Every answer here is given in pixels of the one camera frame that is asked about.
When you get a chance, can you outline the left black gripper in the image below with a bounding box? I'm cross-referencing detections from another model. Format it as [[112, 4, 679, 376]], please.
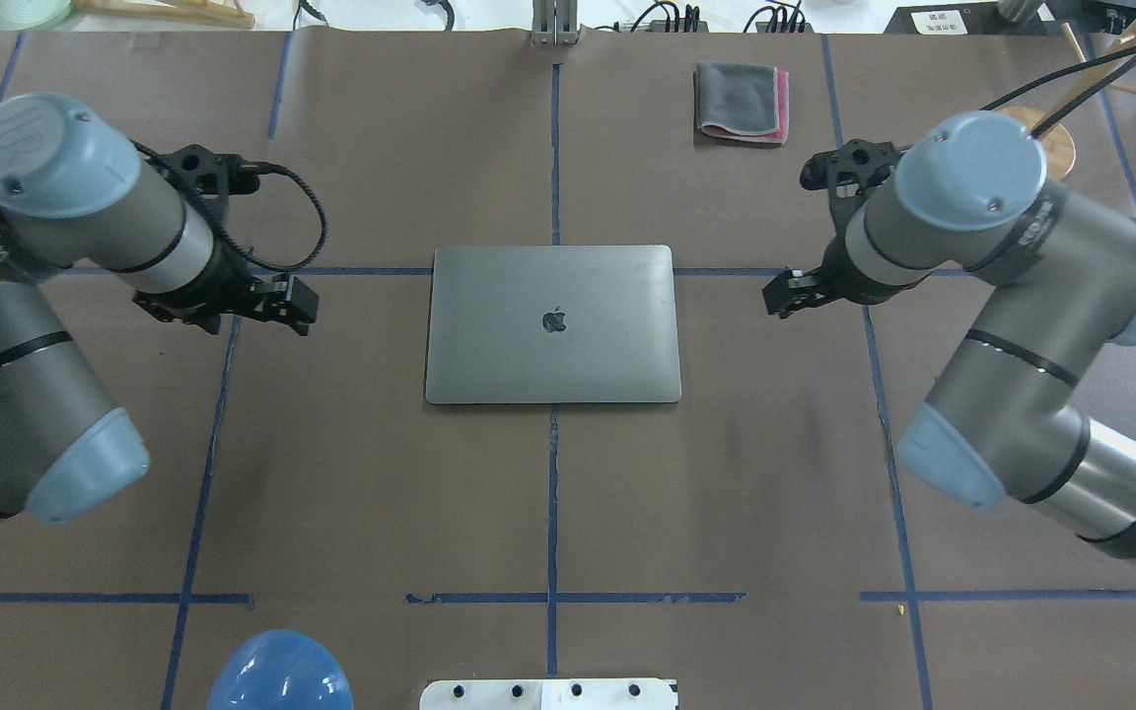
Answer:
[[132, 251, 258, 335]]

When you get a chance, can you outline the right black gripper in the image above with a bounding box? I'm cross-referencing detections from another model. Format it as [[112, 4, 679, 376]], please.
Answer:
[[763, 237, 924, 319]]

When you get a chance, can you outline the grey laptop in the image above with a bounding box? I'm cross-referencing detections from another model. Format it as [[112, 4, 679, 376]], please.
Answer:
[[424, 247, 682, 406]]

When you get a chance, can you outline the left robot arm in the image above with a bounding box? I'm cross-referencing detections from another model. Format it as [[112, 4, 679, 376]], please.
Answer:
[[0, 93, 254, 525]]

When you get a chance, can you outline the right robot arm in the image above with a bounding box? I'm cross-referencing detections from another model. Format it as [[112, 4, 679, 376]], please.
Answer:
[[763, 109, 1136, 566]]

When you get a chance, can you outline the folded grey pink cloth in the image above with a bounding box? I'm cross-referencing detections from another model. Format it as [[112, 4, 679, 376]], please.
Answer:
[[694, 60, 792, 147]]

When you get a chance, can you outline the wooden dish rack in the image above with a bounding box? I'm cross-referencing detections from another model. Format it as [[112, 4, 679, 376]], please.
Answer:
[[70, 1, 254, 31]]

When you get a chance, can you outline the black power strip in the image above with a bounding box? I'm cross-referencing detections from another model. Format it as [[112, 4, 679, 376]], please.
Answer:
[[594, 1, 815, 35]]

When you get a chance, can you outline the pale green plate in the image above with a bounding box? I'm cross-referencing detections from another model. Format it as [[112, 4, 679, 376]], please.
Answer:
[[0, 0, 75, 32]]

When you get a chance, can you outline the blue desk lamp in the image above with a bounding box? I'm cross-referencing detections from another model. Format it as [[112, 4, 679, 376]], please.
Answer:
[[204, 629, 354, 709]]

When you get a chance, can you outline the wooden mug tree stand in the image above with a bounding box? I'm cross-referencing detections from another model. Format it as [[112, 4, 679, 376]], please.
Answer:
[[985, 17, 1136, 179]]

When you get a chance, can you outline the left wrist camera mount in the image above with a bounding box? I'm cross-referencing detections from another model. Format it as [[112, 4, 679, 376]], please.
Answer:
[[154, 144, 260, 222]]

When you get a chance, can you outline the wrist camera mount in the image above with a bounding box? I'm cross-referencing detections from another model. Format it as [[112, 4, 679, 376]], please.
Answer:
[[799, 139, 911, 237], [154, 144, 260, 222]]

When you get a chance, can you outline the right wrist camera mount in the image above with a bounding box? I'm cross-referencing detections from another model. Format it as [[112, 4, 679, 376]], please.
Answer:
[[799, 139, 911, 237]]

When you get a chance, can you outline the aluminium frame post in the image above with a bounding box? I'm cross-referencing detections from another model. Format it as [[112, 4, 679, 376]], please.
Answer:
[[531, 0, 580, 45]]

